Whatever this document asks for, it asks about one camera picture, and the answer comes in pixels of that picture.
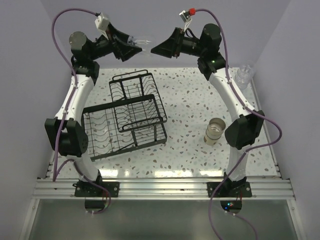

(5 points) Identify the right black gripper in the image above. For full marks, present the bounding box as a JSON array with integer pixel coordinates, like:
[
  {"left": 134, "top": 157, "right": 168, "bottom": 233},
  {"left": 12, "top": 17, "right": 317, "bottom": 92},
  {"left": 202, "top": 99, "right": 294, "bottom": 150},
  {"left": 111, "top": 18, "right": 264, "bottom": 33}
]
[{"left": 151, "top": 27, "right": 207, "bottom": 59}]

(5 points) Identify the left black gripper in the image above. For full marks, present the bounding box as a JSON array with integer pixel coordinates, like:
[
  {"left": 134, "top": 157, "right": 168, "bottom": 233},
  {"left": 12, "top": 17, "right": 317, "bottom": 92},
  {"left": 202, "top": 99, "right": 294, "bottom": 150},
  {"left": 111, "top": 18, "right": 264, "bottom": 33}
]
[{"left": 88, "top": 22, "right": 141, "bottom": 62}]

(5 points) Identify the clear glass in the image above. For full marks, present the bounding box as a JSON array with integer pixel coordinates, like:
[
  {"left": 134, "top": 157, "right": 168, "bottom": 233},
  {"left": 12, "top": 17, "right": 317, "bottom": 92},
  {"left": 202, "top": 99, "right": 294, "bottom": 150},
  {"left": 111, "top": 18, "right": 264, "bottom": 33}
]
[
  {"left": 127, "top": 35, "right": 157, "bottom": 56},
  {"left": 234, "top": 75, "right": 251, "bottom": 91},
  {"left": 236, "top": 63, "right": 255, "bottom": 79}
]

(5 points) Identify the beige cup rack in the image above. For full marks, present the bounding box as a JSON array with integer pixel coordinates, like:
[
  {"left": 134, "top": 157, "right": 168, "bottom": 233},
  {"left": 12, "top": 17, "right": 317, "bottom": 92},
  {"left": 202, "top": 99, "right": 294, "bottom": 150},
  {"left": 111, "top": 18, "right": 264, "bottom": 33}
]
[
  {"left": 203, "top": 129, "right": 222, "bottom": 146},
  {"left": 206, "top": 118, "right": 226, "bottom": 140}
]

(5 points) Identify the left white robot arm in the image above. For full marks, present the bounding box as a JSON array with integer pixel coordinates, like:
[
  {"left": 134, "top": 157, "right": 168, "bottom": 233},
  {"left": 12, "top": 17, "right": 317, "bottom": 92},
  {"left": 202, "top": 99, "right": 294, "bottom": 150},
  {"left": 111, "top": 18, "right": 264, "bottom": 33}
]
[{"left": 44, "top": 23, "right": 142, "bottom": 197}]

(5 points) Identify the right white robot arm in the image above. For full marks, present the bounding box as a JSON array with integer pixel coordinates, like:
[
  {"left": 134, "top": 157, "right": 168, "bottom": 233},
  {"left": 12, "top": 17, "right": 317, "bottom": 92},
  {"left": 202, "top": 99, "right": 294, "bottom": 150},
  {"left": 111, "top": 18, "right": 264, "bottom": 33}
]
[{"left": 150, "top": 23, "right": 264, "bottom": 197}]

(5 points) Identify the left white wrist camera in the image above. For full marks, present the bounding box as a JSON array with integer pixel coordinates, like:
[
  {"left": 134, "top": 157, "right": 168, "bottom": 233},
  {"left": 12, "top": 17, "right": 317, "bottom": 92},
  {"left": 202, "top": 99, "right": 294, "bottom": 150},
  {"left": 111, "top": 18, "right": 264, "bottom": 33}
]
[{"left": 94, "top": 13, "right": 110, "bottom": 35}]

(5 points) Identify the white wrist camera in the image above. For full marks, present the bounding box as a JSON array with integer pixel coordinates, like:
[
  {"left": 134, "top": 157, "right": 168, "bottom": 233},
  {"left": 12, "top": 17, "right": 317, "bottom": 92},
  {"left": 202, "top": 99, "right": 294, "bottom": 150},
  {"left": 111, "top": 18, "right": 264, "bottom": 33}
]
[
  {"left": 179, "top": 8, "right": 196, "bottom": 32},
  {"left": 94, "top": 13, "right": 110, "bottom": 35}
]

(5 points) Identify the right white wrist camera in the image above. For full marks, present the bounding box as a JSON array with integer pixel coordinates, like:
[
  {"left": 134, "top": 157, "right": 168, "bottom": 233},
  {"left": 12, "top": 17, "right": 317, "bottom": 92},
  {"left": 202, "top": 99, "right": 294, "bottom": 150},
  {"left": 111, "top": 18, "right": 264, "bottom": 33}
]
[{"left": 179, "top": 8, "right": 196, "bottom": 32}]

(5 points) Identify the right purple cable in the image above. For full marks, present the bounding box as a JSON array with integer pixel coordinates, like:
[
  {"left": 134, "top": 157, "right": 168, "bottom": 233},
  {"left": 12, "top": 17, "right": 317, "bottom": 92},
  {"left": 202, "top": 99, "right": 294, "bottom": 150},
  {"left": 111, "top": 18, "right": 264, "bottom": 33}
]
[{"left": 196, "top": 8, "right": 283, "bottom": 240}]

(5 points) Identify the purple cable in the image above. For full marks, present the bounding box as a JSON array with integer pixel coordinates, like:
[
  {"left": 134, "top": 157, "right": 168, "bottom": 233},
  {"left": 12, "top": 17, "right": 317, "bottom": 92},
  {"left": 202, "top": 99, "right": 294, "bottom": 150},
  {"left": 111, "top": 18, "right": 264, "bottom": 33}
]
[
  {"left": 51, "top": 7, "right": 112, "bottom": 208},
  {"left": 196, "top": 8, "right": 283, "bottom": 240}
]

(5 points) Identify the black wire dish rack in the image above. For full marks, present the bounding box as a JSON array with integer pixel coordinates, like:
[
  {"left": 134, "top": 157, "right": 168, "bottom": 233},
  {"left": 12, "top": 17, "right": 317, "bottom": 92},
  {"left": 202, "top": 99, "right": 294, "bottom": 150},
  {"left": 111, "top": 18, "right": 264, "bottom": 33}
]
[{"left": 81, "top": 69, "right": 168, "bottom": 161}]

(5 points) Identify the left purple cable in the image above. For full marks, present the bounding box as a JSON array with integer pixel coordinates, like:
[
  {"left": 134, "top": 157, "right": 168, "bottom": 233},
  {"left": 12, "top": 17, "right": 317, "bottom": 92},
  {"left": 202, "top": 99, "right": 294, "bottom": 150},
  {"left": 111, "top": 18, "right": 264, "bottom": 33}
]
[{"left": 51, "top": 7, "right": 112, "bottom": 208}]

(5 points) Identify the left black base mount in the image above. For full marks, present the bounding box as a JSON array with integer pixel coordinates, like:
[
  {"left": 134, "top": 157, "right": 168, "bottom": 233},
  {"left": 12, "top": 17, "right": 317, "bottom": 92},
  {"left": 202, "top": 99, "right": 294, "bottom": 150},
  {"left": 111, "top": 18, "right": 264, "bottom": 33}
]
[{"left": 72, "top": 181, "right": 120, "bottom": 198}]

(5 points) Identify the aluminium front rail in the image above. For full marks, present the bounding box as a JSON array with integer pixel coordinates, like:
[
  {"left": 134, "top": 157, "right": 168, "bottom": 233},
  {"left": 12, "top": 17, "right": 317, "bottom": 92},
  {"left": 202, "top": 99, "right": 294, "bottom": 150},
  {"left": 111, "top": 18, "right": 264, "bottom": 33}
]
[{"left": 31, "top": 177, "right": 295, "bottom": 201}]

